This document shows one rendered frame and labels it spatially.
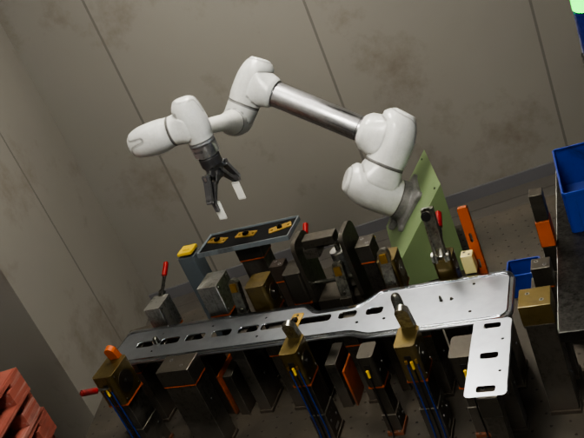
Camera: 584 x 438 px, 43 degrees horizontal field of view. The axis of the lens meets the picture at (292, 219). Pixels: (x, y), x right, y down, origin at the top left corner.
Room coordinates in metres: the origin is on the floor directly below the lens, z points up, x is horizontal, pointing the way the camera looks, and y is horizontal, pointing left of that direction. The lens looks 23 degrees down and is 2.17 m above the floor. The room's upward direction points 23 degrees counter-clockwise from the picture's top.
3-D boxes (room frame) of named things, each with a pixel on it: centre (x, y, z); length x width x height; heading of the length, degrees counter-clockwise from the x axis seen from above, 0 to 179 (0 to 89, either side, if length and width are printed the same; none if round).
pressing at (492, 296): (2.01, 0.14, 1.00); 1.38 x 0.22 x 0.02; 63
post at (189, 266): (2.53, 0.40, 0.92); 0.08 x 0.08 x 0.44; 63
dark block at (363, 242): (2.09, -0.18, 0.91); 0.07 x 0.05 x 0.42; 153
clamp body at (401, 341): (1.62, -0.15, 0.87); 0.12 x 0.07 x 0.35; 153
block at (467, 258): (1.87, -0.42, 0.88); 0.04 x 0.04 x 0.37; 63
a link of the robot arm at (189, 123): (2.44, 0.19, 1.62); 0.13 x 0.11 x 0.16; 76
